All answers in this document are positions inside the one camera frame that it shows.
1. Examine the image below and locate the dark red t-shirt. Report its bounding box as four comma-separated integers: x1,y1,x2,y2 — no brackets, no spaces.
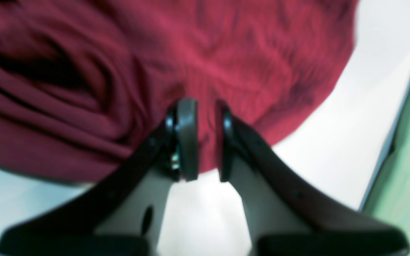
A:
0,0,358,182

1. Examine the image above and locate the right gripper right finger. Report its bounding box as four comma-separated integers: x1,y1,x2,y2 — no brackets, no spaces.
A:
215,100,410,256

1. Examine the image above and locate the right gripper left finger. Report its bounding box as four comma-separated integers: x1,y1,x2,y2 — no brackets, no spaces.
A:
0,98,198,256

